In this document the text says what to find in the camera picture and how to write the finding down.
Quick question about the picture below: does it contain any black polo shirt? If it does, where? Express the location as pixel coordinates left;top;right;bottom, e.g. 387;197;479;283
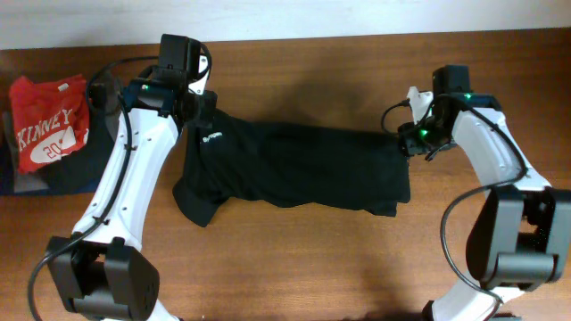
173;111;410;227

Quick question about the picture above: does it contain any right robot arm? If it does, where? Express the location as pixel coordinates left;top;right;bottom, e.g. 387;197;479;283
397;65;570;321

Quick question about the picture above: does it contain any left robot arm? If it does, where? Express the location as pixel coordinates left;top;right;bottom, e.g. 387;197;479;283
31;34;217;320

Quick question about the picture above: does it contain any red printed t-shirt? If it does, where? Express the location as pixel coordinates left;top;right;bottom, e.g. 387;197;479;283
9;74;90;174

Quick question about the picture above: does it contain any grey folded garment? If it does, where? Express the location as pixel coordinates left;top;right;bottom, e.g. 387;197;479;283
2;70;124;193

